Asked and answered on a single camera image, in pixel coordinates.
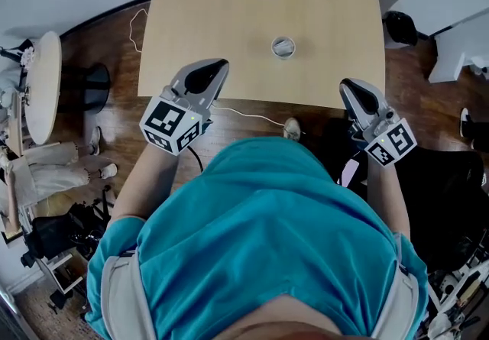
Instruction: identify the black office chair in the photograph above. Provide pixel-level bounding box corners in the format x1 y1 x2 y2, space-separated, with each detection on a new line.
319 116 489 275

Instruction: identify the black waste bin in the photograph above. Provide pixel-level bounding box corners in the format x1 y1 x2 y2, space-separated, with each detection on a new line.
382 10 419 48

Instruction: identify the person's right forearm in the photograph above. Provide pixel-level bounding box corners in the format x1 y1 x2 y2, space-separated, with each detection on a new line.
365 162 412 241

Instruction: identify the white cabinet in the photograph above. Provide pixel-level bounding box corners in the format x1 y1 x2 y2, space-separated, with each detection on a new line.
426 5 489 84

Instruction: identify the white floor cable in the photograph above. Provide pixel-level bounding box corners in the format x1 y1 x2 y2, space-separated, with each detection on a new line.
128 8 287 128

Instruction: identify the white cup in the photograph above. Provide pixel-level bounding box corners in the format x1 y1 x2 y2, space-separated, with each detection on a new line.
270 36 297 61

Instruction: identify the grey shoulder strap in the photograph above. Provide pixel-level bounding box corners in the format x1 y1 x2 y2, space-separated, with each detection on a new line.
100 250 158 340
371 233 422 340

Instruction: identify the round wooden side table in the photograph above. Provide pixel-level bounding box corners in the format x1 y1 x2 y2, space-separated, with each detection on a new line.
24 31 112 146

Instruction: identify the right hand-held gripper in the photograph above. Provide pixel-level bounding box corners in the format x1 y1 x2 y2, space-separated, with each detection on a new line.
338 77 418 168

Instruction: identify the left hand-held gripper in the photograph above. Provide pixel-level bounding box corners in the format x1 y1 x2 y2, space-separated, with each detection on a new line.
139 58 230 157

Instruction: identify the person's grey shoe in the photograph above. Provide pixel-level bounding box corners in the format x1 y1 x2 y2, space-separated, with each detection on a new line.
283 117 303 142

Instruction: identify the grey right shoulder strap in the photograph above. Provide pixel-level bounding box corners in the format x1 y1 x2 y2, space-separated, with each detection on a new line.
371 233 422 340

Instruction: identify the person's teal shirt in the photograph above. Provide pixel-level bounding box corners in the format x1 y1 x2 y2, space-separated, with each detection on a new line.
84 136 429 340

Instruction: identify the pink phone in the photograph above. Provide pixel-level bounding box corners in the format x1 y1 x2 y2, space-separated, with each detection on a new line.
340 160 361 188

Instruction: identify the person's left forearm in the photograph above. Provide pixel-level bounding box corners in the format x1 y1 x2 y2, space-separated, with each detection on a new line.
108 139 181 232

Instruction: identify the white flower bunch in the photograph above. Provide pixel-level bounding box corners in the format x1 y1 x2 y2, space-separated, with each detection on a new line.
20 47 36 69

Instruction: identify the grey left shoulder strap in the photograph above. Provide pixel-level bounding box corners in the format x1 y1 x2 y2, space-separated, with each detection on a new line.
100 250 158 340

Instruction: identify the person's chin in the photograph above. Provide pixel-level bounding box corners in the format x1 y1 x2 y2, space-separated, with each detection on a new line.
224 294 345 340

